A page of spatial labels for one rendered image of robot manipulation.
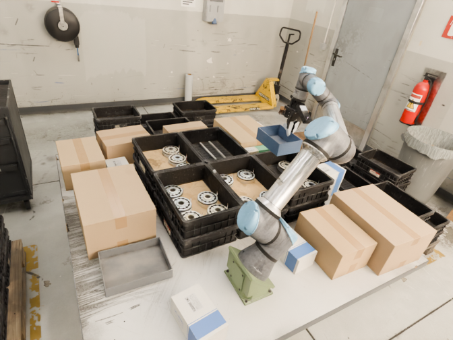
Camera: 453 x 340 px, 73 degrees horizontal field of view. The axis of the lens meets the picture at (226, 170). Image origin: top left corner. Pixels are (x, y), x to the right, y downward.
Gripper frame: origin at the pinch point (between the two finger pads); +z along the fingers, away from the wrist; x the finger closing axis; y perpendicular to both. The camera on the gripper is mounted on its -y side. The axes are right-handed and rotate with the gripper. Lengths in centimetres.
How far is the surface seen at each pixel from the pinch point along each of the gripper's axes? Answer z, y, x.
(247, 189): 31.2, -3.3, 20.4
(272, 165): 28.5, 14.2, -7.8
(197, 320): 40, -61, 72
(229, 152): 30.5, 36.1, 11.8
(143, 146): 32, 51, 64
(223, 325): 40, -66, 65
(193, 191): 34, 4, 49
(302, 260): 36, -52, 19
